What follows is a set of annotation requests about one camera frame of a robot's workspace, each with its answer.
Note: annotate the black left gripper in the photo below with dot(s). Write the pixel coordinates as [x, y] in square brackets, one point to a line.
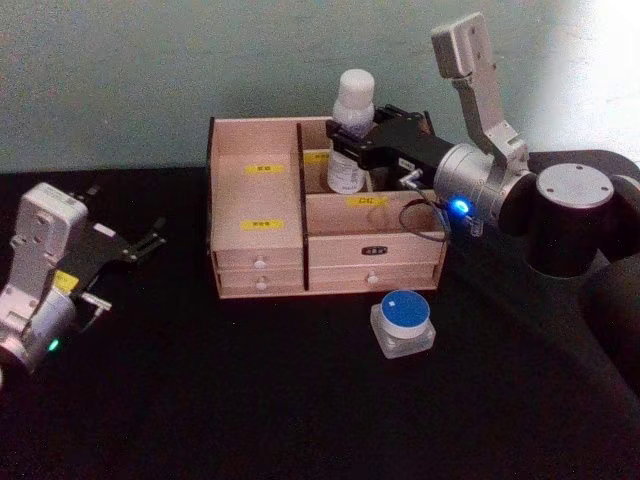
[100, 250]

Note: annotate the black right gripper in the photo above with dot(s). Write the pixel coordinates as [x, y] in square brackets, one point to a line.
[405, 142]

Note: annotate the white plastic bottle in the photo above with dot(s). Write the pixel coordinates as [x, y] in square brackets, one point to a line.
[355, 95]

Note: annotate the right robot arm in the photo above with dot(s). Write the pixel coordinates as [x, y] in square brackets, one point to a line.
[570, 220]

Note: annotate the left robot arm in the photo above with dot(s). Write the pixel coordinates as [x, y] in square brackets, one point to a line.
[42, 270]

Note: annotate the wooden desktop organizer box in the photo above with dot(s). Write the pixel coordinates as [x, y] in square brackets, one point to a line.
[260, 200]

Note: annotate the wide wooden drawer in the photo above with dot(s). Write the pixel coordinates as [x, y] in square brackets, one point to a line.
[400, 276]

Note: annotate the small wooden drawer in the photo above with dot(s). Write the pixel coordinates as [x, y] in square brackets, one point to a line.
[285, 281]
[280, 258]

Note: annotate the clear jar with blue lid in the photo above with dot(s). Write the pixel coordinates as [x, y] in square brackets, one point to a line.
[404, 312]

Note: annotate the black table cloth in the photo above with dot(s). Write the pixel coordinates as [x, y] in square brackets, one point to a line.
[250, 390]

